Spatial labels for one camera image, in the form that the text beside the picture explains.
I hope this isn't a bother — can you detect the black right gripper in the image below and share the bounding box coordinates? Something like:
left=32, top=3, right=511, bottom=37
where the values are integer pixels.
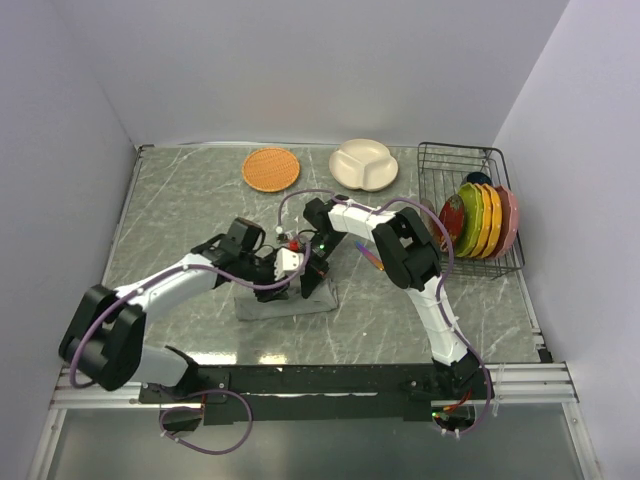
left=297, top=232, right=347, bottom=298

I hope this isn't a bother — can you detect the grey cloth napkin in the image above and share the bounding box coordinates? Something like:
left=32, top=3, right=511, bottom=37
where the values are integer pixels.
left=234, top=279, right=339, bottom=321

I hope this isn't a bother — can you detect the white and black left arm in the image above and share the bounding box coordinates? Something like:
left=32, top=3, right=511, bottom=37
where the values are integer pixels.
left=59, top=218, right=301, bottom=402

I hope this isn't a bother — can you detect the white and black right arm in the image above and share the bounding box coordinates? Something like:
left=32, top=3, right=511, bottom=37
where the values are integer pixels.
left=300, top=196, right=492, bottom=399

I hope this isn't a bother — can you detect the orange woven round coaster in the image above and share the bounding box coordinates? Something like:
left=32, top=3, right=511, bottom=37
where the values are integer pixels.
left=241, top=147, right=301, bottom=193

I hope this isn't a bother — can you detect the cream divided plate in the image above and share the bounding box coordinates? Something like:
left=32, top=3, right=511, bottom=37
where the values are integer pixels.
left=329, top=139, right=399, bottom=192

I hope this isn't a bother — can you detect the iridescent purple knife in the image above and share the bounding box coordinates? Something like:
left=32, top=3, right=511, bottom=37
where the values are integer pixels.
left=355, top=241, right=385, bottom=271

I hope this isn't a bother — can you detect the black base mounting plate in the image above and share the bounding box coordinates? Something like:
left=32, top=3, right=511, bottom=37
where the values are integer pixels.
left=139, top=362, right=494, bottom=425

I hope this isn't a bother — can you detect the red patterned plate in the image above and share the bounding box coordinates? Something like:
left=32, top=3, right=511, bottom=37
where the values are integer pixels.
left=439, top=194, right=466, bottom=248

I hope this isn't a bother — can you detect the green scalloped plate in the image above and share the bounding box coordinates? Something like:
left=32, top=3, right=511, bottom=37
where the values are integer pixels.
left=455, top=183, right=484, bottom=257

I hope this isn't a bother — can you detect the dark blue bowl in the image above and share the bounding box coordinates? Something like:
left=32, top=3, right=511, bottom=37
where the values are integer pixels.
left=463, top=171, right=493, bottom=186

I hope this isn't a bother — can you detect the yellow scalloped plate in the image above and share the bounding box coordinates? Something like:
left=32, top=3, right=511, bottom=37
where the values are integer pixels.
left=471, top=184, right=492, bottom=258

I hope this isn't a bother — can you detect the orange scalloped plate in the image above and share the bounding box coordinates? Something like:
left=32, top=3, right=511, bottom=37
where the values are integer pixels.
left=485, top=186, right=502, bottom=257

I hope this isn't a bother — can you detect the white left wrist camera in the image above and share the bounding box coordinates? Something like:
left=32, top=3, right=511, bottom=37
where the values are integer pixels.
left=274, top=240, right=304, bottom=281

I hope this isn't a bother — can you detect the black wire dish rack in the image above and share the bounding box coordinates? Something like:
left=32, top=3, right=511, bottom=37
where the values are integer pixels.
left=417, top=142, right=525, bottom=279

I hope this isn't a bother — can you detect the aluminium frame rail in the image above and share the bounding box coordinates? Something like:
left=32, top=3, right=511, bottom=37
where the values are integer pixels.
left=49, top=363, right=579, bottom=410

